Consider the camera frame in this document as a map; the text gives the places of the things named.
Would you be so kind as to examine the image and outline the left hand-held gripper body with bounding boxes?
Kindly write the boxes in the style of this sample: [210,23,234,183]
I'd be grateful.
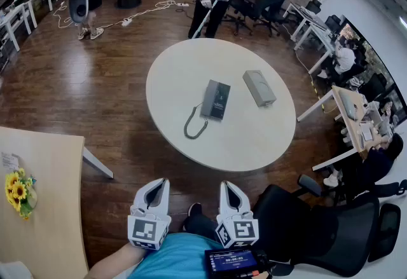
[127,206,172,252]

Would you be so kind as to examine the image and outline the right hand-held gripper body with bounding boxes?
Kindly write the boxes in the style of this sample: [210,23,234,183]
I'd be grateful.
[215,208,260,249]

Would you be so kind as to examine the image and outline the telephone cord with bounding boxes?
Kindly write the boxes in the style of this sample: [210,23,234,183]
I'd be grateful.
[183,100,209,140]

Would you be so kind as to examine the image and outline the person's left forearm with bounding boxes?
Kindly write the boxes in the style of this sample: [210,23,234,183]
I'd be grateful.
[88,241,150,279]

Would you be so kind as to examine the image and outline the person's black shoe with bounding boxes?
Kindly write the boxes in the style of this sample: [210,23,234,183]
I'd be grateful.
[187,202,203,218]

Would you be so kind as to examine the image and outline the person's dark trousers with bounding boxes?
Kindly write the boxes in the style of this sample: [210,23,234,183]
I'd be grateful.
[183,212,223,242]

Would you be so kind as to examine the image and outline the person's blue shirt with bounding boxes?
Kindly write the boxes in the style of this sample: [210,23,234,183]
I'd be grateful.
[127,232,225,279]

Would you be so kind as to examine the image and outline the black mesh office chair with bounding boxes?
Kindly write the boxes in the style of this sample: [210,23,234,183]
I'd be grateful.
[252,174,402,278]

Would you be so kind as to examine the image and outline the light wooden desk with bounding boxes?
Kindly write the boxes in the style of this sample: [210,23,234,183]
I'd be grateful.
[0,126,114,279]

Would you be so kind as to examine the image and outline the grey rectangular device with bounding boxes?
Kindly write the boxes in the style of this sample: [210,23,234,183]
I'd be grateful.
[242,69,277,109]

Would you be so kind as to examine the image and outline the yellow sunflower bouquet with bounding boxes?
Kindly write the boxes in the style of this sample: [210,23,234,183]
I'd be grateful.
[4,167,38,221]

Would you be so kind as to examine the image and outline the wooden desk with white legs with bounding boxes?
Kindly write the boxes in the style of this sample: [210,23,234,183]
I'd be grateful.
[296,85,394,172]

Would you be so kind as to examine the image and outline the white paper label card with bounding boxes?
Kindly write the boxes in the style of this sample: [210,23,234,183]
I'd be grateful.
[0,151,22,174]

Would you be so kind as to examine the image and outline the white electric kettle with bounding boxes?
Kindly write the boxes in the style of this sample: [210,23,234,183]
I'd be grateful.
[0,260,34,279]

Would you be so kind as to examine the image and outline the silver laptop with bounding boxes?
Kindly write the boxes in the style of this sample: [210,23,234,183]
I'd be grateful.
[338,90,357,120]

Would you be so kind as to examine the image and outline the long white pole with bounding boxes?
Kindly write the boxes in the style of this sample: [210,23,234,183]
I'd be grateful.
[190,0,222,39]

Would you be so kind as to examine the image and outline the black screen recorder device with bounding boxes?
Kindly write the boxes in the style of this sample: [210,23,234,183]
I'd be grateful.
[203,248,273,279]

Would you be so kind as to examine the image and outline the yellow black floor cable cover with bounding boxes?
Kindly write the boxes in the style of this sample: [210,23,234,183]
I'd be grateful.
[310,77,328,114]

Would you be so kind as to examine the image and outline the white floor cable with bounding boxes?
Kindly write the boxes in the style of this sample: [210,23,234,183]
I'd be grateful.
[52,0,200,30]

